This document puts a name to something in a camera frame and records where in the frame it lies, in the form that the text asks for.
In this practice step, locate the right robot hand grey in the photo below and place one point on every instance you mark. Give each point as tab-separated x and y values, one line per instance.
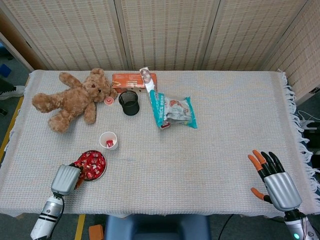
282	192

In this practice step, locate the left robot hand grey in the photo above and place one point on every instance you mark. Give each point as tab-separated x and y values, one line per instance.
65	178

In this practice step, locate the red candy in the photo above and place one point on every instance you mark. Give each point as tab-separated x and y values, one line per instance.
87	156
109	143
86	167
78	163
96	155
94	166
90	175
101	163

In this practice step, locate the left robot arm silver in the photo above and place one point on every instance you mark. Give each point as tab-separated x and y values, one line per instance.
46	217

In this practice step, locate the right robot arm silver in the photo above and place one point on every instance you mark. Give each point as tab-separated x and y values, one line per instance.
296	225

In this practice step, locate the silver metal plate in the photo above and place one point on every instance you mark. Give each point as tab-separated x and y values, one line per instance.
103	175

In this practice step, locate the white paper cup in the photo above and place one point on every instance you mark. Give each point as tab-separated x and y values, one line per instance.
104	138

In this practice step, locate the orange block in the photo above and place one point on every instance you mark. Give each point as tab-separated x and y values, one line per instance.
96	232

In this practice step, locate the brown teddy bear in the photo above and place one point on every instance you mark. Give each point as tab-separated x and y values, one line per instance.
72	100

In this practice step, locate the black mesh pen holder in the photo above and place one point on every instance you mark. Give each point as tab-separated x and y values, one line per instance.
130	110

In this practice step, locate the grey waffle tablecloth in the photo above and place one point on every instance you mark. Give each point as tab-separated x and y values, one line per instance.
187	162

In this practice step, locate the white sneaker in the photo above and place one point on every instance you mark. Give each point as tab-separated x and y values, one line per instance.
12	92

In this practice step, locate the orange cardboard box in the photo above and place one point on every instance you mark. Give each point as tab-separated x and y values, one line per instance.
125	81

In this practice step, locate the long white wrap box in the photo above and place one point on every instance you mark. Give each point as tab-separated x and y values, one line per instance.
147	80

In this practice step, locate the teal snack bag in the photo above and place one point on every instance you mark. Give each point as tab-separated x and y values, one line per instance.
175	110

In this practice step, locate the beige woven folding screen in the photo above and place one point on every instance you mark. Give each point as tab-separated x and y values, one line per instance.
170	32

